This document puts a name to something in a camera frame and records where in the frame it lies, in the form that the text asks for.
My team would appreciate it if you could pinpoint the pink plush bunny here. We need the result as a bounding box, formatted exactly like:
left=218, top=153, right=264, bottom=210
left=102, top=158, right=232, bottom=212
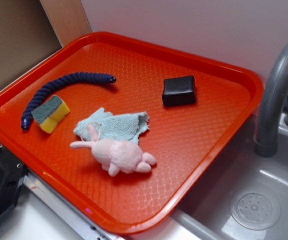
left=70, top=122, right=157, bottom=177

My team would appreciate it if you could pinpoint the orange plastic tray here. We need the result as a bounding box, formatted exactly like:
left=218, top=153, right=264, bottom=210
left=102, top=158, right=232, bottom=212
left=0, top=32, right=263, bottom=235

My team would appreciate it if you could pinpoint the light blue cloth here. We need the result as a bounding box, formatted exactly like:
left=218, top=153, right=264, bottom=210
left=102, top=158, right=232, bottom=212
left=73, top=107, right=149, bottom=144

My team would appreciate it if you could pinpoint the black rectangular block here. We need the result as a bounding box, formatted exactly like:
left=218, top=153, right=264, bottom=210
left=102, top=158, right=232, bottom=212
left=162, top=75, right=196, bottom=107

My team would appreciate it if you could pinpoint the yellow green sponge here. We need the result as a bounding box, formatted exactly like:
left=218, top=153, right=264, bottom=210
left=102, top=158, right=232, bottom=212
left=32, top=95, right=71, bottom=134

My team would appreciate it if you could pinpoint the grey toy faucet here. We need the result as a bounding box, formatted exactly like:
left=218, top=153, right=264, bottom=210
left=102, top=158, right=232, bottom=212
left=254, top=44, right=288, bottom=157

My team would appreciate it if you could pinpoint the light wooden board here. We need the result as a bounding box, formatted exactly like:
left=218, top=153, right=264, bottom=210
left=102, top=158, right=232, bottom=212
left=40, top=0, right=92, bottom=47

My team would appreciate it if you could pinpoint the grey toy sink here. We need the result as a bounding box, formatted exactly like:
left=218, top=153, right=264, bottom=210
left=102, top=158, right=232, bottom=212
left=172, top=116, right=288, bottom=240

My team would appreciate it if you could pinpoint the brown cardboard panel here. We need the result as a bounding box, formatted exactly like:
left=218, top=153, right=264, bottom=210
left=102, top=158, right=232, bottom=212
left=0, top=0, right=61, bottom=90

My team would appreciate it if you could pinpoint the dark blue rope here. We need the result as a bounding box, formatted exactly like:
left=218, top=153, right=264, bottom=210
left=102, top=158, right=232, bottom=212
left=21, top=71, right=117, bottom=131

